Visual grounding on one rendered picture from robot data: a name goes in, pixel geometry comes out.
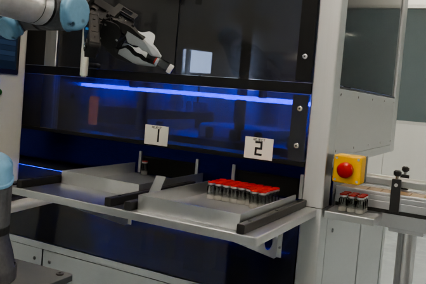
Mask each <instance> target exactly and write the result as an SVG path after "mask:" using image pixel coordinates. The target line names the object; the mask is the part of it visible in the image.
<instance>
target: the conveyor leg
mask: <svg viewBox="0 0 426 284"><path fill-rule="evenodd" d="M388 231H393V232H396V233H398V234H397V247H396V258H395V265H394V277H393V284H412V281H413V270H414V263H415V251H416V239H417V237H418V236H421V237H423V236H424V234H422V233H415V232H411V231H405V230H401V229H394V228H388Z"/></svg>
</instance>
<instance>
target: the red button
mask: <svg viewBox="0 0 426 284"><path fill-rule="evenodd" d="M353 172H354V169H353V166H352V165H351V164H350V163H348V162H343V163H341V164H339V165H338V167H337V174H338V175H339V176H340V177H342V178H349V177H351V176H352V174H353Z"/></svg>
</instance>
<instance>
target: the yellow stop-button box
mask: <svg viewBox="0 0 426 284"><path fill-rule="evenodd" d="M343 162H348V163H350V164H351V165H352V166H353V169H354V172H353V174H352V176H351V177H348V178H342V177H340V176H339V175H338V174H337V167H338V165H339V164H341V163H343ZM367 163H368V156H366V155H356V154H350V153H339V154H335V157H334V165H333V177H332V181H334V182H338V183H347V184H355V185H360V184H363V183H365V182H366V170H367Z"/></svg>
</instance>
